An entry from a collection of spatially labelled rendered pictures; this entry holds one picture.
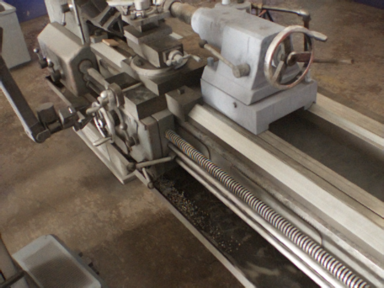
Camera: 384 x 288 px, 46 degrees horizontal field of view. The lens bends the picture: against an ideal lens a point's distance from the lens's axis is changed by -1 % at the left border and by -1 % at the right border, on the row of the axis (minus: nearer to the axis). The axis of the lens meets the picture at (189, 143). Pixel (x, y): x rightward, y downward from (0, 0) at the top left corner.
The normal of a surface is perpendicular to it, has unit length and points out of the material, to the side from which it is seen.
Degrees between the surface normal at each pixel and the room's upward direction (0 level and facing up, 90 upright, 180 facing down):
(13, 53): 90
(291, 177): 36
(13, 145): 0
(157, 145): 90
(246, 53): 76
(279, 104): 90
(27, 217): 0
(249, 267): 0
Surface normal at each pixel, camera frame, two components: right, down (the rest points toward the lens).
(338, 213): -0.57, -0.42
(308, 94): 0.56, 0.44
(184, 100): -0.11, -0.80
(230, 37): -0.83, 0.29
